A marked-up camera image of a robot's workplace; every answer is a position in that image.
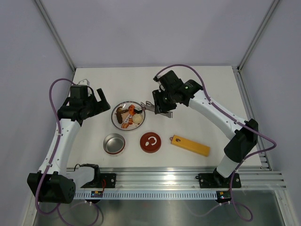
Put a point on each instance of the orange shrimp food piece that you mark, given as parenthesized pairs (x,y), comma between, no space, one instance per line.
(125,125)

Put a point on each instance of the white steamed bun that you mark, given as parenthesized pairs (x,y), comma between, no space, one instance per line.
(137,118)

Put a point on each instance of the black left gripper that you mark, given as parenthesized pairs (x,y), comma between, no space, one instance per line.
(101,106)

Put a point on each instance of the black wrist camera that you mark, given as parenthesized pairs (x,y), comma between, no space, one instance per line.
(169,81)
(79,92)

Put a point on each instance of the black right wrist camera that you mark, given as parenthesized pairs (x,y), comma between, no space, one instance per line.
(169,81)

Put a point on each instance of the brown food piece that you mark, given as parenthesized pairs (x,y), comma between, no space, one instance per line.
(119,112)

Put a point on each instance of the orange round food piece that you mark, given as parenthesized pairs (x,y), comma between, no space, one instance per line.
(132,109)

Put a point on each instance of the yellow cutlery case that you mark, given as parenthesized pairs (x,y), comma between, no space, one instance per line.
(190,145)

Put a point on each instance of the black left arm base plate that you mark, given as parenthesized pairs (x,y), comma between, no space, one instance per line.
(105,180)

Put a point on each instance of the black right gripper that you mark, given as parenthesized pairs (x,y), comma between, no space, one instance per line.
(159,106)

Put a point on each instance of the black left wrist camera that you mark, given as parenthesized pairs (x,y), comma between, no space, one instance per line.
(79,92)

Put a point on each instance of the red round lunch box lid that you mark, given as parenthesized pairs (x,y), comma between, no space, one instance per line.
(150,142)

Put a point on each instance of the metal tongs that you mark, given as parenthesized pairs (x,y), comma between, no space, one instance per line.
(151,107)

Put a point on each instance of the aluminium front rail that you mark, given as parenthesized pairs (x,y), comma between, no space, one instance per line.
(184,178)

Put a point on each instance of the aluminium frame post right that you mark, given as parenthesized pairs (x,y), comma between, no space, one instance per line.
(258,34)

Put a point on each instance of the round food plate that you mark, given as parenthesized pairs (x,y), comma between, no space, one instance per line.
(126,116)

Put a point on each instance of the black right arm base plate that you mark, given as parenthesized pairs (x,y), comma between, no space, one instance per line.
(214,180)

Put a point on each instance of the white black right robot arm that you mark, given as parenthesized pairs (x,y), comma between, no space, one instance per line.
(241,134)

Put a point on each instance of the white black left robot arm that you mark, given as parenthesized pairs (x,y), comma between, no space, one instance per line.
(51,183)

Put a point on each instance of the sushi roll piece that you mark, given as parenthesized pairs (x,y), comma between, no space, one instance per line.
(138,110)

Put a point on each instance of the round steel lunch box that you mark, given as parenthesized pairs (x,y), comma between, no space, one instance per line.
(114,144)

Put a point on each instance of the white slotted cable duct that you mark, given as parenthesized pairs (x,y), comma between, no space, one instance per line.
(145,195)

